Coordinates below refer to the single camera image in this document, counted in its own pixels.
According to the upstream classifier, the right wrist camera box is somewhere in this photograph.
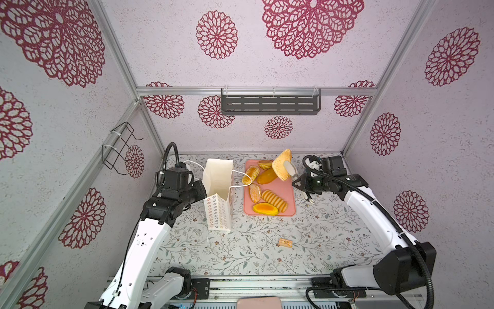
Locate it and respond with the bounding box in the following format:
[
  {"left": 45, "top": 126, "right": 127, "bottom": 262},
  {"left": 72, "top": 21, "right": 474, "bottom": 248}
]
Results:
[{"left": 308, "top": 156, "right": 347, "bottom": 177}]

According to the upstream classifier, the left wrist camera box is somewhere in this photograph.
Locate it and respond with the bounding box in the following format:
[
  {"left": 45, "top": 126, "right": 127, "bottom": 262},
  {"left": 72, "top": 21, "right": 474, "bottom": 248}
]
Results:
[{"left": 156, "top": 166, "right": 194, "bottom": 192}]

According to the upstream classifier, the dark grey wall shelf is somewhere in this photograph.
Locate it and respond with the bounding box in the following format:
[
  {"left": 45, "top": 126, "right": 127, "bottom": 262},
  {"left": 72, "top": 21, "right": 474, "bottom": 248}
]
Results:
[{"left": 220, "top": 88, "right": 322, "bottom": 116}]

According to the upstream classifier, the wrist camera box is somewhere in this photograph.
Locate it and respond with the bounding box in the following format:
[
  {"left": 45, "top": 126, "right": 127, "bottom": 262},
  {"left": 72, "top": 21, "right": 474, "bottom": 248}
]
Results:
[
  {"left": 156, "top": 166, "right": 194, "bottom": 192},
  {"left": 308, "top": 156, "right": 347, "bottom": 177}
]

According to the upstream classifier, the triangular sandwich bread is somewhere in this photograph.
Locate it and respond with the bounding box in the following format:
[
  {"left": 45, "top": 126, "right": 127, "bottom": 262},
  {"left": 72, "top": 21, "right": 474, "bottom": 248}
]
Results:
[{"left": 271, "top": 149, "right": 292, "bottom": 181}]

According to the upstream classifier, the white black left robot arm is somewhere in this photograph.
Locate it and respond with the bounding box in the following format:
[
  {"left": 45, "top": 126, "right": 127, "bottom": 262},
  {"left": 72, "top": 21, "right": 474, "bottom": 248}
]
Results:
[{"left": 85, "top": 180, "right": 207, "bottom": 308}]

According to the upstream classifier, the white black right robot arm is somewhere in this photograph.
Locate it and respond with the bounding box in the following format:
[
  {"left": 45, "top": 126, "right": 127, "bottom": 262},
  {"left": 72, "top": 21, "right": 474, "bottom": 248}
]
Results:
[{"left": 292, "top": 171, "right": 436, "bottom": 308}]

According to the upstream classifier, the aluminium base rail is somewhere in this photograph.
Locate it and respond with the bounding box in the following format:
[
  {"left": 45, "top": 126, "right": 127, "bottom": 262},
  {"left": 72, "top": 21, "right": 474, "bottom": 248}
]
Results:
[{"left": 191, "top": 275, "right": 399, "bottom": 302}]

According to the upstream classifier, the black wire wall rack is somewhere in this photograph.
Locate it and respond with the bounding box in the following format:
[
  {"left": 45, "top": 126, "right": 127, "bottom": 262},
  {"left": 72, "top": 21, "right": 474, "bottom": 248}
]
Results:
[{"left": 100, "top": 122, "right": 143, "bottom": 176}]

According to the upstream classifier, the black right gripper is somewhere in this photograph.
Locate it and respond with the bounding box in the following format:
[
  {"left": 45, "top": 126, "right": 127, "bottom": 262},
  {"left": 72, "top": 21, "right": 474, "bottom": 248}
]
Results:
[{"left": 291, "top": 173, "right": 332, "bottom": 194}]

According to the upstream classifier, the yellow orange oval bread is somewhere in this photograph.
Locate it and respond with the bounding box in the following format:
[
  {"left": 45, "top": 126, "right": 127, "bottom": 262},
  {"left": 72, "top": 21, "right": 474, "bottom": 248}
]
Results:
[{"left": 253, "top": 203, "right": 279, "bottom": 216}]

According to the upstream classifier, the small tan cracker block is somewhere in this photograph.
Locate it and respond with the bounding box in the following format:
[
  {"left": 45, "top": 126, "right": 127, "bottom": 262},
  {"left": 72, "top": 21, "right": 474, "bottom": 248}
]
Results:
[{"left": 278, "top": 238, "right": 293, "bottom": 248}]

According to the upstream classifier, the pink rectangular tray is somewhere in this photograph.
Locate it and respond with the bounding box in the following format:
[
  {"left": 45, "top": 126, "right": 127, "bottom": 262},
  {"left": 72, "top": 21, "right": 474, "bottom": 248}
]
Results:
[{"left": 243, "top": 178, "right": 297, "bottom": 217}]

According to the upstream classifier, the white printed paper bag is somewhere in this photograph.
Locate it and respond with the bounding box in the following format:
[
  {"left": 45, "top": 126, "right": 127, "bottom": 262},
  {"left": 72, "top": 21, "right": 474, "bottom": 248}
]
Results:
[{"left": 185, "top": 158, "right": 247, "bottom": 232}]

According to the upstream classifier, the small round yellow bun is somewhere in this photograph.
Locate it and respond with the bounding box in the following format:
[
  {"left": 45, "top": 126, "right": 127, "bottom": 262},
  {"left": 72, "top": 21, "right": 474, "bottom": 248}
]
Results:
[{"left": 257, "top": 160, "right": 273, "bottom": 171}]

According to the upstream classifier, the yellow corn-shaped bread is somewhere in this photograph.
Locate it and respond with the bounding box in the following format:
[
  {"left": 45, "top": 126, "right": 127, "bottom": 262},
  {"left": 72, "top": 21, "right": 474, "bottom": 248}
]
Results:
[{"left": 242, "top": 166, "right": 261, "bottom": 185}]

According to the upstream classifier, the ridged long golden bread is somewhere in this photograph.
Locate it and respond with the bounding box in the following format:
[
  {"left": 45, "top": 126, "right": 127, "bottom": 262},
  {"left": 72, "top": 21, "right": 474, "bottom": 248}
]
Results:
[{"left": 262, "top": 190, "right": 288, "bottom": 212}]

